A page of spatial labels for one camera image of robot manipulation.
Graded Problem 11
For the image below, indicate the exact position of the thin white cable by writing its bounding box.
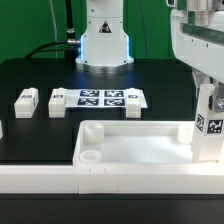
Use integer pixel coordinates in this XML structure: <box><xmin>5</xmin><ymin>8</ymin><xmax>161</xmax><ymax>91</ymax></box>
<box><xmin>49</xmin><ymin>0</ymin><xmax>59</xmax><ymax>60</ymax></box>

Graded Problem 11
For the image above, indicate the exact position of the white desk tabletop tray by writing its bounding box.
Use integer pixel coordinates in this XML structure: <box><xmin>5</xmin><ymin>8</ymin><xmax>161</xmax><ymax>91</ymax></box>
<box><xmin>72</xmin><ymin>120</ymin><xmax>224</xmax><ymax>167</ymax></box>

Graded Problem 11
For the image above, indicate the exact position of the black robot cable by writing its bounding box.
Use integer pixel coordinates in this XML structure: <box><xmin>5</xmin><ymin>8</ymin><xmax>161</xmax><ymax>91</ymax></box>
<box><xmin>23</xmin><ymin>0</ymin><xmax>82</xmax><ymax>60</ymax></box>

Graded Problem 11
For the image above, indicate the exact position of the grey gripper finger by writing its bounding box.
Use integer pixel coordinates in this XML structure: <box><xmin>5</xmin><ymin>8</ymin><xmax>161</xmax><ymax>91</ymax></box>
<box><xmin>211</xmin><ymin>83</ymin><xmax>224</xmax><ymax>112</ymax></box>

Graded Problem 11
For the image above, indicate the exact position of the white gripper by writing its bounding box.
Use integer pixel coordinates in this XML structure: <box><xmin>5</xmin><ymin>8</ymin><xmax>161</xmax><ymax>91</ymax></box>
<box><xmin>170</xmin><ymin>0</ymin><xmax>224</xmax><ymax>95</ymax></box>

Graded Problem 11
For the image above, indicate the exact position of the white front fence bar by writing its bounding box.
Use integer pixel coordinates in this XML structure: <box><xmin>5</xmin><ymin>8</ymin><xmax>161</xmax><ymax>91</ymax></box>
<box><xmin>0</xmin><ymin>164</ymin><xmax>224</xmax><ymax>194</ymax></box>

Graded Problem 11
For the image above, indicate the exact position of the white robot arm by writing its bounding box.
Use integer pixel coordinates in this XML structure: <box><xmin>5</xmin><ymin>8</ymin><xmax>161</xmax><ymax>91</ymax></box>
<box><xmin>76</xmin><ymin>0</ymin><xmax>224</xmax><ymax>112</ymax></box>

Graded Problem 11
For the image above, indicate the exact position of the white fiducial marker sheet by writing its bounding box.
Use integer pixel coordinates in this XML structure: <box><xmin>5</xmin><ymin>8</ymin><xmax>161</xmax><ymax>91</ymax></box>
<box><xmin>66</xmin><ymin>89</ymin><xmax>148</xmax><ymax>108</ymax></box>

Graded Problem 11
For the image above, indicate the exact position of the white left edge block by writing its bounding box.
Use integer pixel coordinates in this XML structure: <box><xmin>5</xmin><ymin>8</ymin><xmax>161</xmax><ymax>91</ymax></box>
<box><xmin>0</xmin><ymin>120</ymin><xmax>3</xmax><ymax>140</ymax></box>

